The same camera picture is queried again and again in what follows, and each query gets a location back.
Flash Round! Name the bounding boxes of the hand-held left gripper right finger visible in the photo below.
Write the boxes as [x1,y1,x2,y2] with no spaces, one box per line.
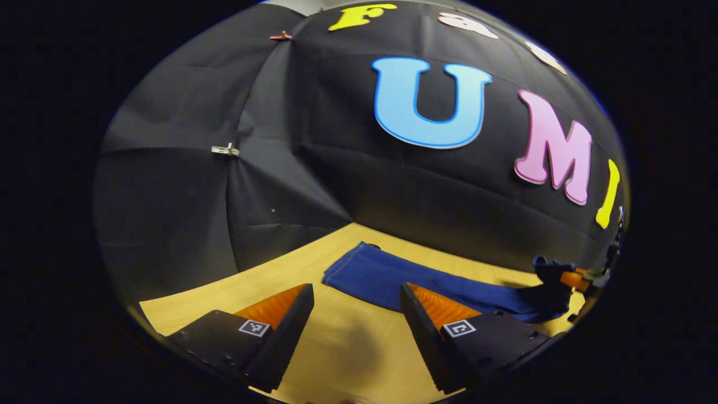
[399,282,554,396]

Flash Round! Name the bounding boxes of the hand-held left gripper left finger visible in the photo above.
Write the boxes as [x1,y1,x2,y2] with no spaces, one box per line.
[164,283,315,394]

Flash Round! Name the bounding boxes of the blue denim jeans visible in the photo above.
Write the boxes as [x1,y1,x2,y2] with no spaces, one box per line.
[322,241,585,324]

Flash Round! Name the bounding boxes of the black backdrop cloth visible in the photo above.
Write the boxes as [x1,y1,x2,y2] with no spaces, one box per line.
[93,0,632,292]

